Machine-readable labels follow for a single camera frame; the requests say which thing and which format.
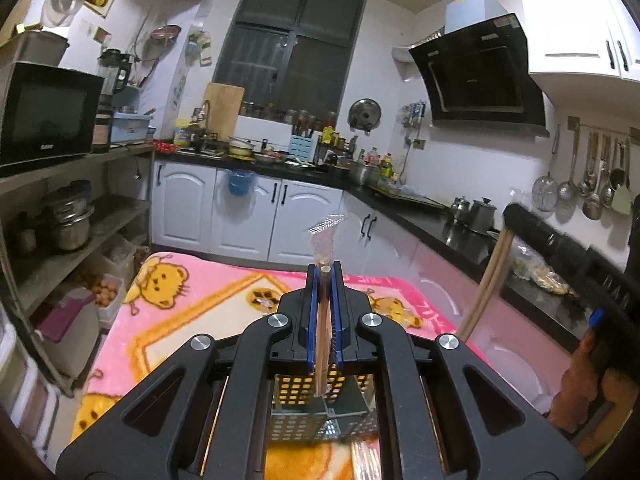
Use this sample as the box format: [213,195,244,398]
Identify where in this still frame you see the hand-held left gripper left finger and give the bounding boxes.
[55,265,321,480]

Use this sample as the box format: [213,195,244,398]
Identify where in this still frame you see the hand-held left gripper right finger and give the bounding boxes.
[331,262,586,480]

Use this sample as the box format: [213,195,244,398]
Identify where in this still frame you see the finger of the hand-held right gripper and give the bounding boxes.
[502,204,586,286]

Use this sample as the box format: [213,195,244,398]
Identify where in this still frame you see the plastic chopstick pair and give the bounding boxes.
[306,212,349,397]

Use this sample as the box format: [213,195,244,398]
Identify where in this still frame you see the bare wooden chopstick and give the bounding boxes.
[457,230,508,341]
[465,232,516,343]

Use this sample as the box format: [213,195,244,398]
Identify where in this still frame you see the dark green chopstick holder basket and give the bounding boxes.
[265,371,383,445]

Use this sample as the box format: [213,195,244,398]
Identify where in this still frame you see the pile of wooden chopsticks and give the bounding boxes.
[350,437,383,480]

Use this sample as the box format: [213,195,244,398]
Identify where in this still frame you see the row of hanging cooking utensils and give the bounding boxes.
[531,117,636,221]

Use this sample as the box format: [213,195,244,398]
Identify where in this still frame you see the person's right hand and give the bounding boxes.
[547,332,633,436]

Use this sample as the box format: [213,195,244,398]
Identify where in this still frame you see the clear plastic bag of food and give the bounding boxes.
[510,247,576,296]

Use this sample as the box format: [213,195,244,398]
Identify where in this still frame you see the steel lidded canister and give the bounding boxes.
[467,197,498,235]

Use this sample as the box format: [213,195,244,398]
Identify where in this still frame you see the steel kettle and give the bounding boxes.
[450,196,473,223]

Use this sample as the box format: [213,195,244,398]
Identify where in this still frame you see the pink printed blanket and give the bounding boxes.
[70,252,488,480]

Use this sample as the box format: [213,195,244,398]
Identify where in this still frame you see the steel cooking pot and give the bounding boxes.
[348,160,381,187]

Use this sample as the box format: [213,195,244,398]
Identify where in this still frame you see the blue plastic bag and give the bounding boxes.
[227,170,256,197]

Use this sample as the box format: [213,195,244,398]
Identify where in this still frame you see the group of condiment bottles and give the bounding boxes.
[365,147,401,181]

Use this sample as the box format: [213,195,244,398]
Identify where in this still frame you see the blue knife block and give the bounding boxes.
[290,134,316,165]

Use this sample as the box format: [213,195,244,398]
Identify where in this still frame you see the white kitchen base cabinets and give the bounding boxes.
[150,157,576,411]

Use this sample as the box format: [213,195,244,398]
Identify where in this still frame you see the black range hood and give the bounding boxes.
[392,0,551,138]

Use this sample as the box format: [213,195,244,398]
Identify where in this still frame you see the yellow pot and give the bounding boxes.
[227,135,258,158]

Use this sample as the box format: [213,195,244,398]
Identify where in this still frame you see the hanging steel pot lid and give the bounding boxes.
[348,98,383,133]

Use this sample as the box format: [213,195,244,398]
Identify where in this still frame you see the row of jars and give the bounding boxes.
[239,101,341,126]

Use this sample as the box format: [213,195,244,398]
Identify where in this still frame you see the white box of brown produce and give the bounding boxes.
[75,252,126,328]

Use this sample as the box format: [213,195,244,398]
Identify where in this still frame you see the white upper cabinet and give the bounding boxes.
[517,0,640,83]

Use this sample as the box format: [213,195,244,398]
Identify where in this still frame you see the wooden cutting board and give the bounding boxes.
[204,82,246,143]

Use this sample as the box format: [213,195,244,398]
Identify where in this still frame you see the metal shelf rack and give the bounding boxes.
[0,142,156,396]

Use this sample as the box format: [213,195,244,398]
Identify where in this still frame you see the metal faucet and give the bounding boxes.
[192,100,212,136]

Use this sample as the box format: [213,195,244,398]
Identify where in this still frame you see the purple box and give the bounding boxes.
[35,292,96,343]

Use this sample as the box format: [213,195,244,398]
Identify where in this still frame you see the light blue plastic box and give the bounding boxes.
[111,112,153,145]

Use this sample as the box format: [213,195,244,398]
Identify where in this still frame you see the stacked steel pots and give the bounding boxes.
[42,182,96,252]

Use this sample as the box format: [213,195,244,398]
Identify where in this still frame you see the dark framed window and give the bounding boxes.
[212,0,368,126]

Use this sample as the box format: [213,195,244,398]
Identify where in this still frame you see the plastic drawer cabinet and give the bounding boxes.
[0,305,56,461]

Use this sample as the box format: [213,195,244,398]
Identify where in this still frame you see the black blender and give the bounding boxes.
[95,49,132,153]

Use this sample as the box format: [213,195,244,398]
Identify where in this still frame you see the black microwave oven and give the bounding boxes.
[0,61,105,171]

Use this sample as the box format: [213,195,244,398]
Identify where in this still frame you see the metal box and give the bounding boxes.
[0,30,70,68]

